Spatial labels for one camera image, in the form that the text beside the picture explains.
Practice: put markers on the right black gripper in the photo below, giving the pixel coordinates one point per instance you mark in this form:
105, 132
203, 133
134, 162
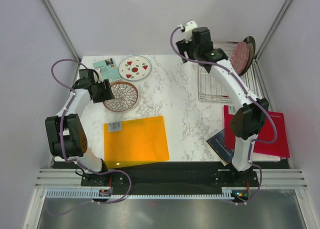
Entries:
184, 46

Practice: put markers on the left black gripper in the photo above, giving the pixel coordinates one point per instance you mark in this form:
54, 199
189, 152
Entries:
107, 94

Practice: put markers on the brown rim floral plate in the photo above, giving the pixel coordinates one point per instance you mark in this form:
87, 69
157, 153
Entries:
125, 97

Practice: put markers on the metal wire dish rack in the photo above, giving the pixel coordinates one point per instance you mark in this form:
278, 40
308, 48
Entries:
209, 90

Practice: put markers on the pink polka dot plate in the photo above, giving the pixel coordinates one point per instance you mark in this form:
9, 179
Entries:
240, 57

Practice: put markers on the dark rim beige plate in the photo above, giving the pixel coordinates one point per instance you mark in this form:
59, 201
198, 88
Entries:
251, 43

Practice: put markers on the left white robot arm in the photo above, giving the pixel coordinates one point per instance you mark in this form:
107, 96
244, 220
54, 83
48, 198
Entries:
66, 136

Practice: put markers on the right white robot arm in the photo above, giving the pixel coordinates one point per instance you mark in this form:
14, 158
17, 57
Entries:
251, 111

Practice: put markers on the teal book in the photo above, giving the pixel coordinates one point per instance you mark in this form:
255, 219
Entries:
108, 70

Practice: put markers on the white watermelon pattern plate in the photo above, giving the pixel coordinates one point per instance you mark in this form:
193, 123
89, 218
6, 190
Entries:
134, 68

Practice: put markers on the orange translucent plastic sheet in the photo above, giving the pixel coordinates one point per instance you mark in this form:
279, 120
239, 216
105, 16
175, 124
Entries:
135, 142

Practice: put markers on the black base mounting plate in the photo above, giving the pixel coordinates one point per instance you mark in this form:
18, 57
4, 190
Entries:
174, 177

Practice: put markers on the dark blue book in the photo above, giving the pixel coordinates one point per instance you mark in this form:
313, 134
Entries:
217, 144

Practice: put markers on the red translucent plastic sheet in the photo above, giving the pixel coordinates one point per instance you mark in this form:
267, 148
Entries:
279, 148

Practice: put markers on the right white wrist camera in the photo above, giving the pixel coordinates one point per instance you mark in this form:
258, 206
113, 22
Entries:
188, 27

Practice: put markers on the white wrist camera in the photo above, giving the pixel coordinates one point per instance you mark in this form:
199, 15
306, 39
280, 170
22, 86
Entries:
99, 75
188, 27

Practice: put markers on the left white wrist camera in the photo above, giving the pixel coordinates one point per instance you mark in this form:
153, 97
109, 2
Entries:
99, 75

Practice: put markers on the aluminium front rail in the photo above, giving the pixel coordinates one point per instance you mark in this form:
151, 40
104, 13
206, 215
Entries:
271, 179

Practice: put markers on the left aluminium frame post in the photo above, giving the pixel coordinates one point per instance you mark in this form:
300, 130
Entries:
59, 26

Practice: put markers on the aluminium frame post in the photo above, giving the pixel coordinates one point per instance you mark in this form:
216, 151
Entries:
275, 24
59, 26

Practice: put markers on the white slotted cable duct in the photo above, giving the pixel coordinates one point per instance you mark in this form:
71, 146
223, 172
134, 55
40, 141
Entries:
100, 194

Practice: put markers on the right aluminium frame post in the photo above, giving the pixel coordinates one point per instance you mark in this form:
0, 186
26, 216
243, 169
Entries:
275, 24

